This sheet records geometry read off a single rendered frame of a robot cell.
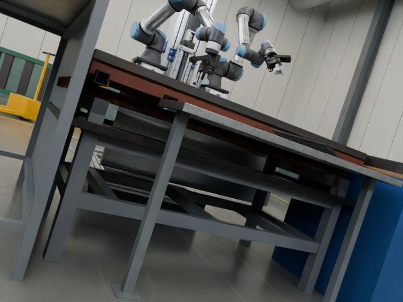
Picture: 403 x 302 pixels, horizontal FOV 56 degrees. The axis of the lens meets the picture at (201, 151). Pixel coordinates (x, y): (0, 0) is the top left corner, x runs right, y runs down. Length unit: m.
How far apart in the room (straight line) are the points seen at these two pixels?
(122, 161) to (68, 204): 0.87
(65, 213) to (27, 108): 5.39
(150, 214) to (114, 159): 1.00
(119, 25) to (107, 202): 10.78
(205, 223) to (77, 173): 0.64
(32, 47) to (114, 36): 2.32
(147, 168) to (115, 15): 10.03
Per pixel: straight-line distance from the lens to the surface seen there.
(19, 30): 12.11
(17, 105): 7.12
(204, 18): 2.42
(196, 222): 1.80
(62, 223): 1.62
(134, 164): 2.43
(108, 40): 12.13
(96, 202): 1.63
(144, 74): 1.58
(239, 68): 2.96
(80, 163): 1.56
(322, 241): 2.28
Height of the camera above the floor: 0.66
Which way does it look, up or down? 2 degrees down
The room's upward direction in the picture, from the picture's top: 18 degrees clockwise
